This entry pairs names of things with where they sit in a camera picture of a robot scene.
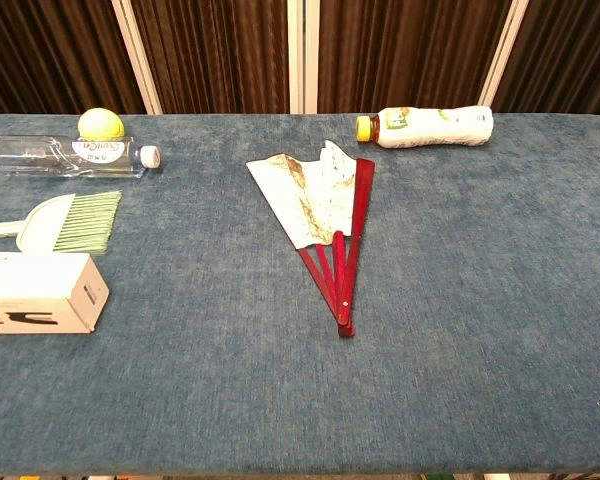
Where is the red-ribbed paper folding fan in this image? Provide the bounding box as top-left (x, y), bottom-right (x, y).
top-left (245, 139), bottom-right (376, 340)

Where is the blue table cloth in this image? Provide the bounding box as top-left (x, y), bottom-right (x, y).
top-left (0, 112), bottom-right (600, 476)

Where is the yellow-capped white-label drink bottle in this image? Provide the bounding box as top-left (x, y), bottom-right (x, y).
top-left (355, 105), bottom-right (495, 150)

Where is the dark pleated partition panel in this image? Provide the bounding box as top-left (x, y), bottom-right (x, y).
top-left (0, 0), bottom-right (151, 116)
top-left (479, 0), bottom-right (600, 115)
top-left (124, 0), bottom-right (299, 115)
top-left (297, 0), bottom-right (519, 115)

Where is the yellow-green tennis ball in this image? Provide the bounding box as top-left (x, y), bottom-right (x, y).
top-left (77, 107), bottom-right (126, 142)

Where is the pale green hand brush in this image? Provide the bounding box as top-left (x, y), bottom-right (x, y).
top-left (0, 190), bottom-right (123, 257)

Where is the clear plastic water bottle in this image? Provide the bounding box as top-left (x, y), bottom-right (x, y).
top-left (0, 134), bottom-right (162, 180)

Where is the white cardboard box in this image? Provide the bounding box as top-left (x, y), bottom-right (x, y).
top-left (0, 252), bottom-right (110, 336)

